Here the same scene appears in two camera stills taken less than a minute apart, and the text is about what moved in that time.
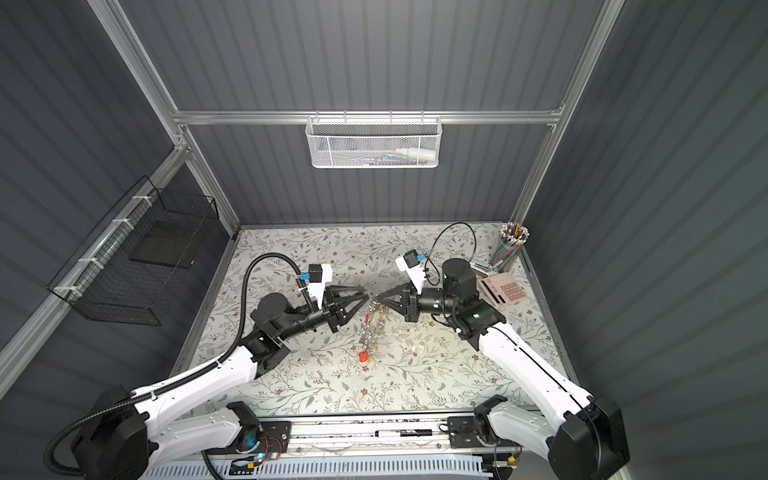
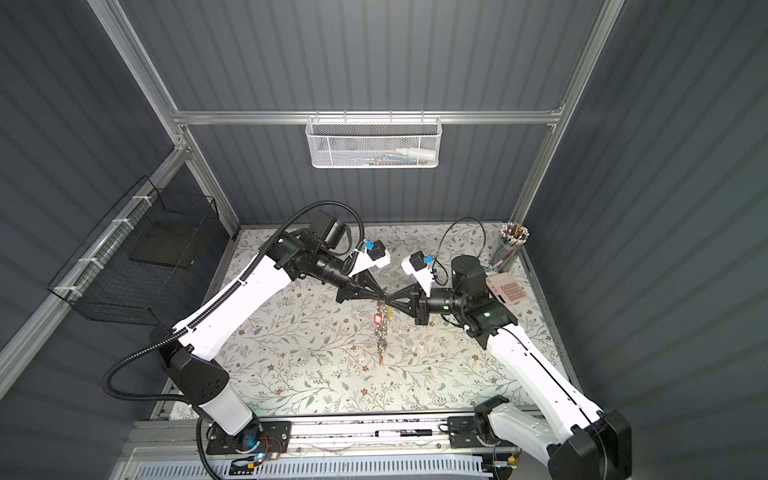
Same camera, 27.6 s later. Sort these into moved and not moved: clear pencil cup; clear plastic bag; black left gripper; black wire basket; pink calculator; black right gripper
Moved: clear plastic bag; black left gripper
Not moved: black right gripper; pink calculator; clear pencil cup; black wire basket
